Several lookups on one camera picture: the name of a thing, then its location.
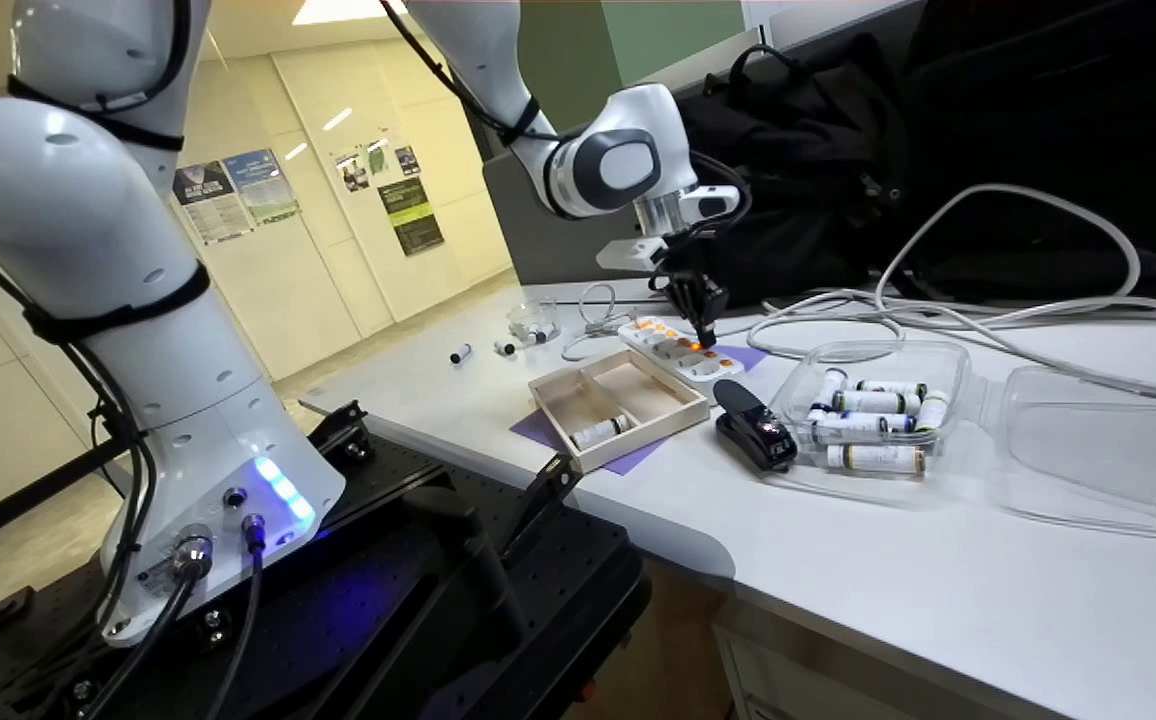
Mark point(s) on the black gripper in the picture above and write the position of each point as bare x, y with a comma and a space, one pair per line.
684, 280

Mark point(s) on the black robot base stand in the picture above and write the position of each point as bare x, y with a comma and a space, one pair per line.
435, 594

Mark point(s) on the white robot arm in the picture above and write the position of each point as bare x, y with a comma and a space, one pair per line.
89, 135

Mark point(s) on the white power strip orange switches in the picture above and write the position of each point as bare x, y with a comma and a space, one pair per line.
679, 352

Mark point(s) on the black stapler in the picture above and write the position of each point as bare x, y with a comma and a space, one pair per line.
752, 430

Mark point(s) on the wooden divided tray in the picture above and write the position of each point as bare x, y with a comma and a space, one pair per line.
610, 386

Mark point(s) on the small vial in tray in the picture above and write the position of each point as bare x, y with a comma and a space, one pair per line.
600, 430

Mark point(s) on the white vial middle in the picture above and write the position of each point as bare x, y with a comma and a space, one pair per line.
858, 425

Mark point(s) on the white vial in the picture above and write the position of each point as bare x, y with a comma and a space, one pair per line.
898, 398
875, 462
858, 425

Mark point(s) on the white vial top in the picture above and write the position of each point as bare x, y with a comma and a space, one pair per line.
898, 398

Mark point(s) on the white vial bottom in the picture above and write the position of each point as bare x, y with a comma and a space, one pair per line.
875, 462

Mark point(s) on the clear plastic container with vials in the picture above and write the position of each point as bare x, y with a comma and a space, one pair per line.
875, 361

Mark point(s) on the black backpack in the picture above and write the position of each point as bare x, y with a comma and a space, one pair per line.
822, 151

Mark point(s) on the grey green partition panel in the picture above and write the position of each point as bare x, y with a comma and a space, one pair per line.
578, 54

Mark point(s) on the clear plastic container lid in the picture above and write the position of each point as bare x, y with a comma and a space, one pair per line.
1079, 453

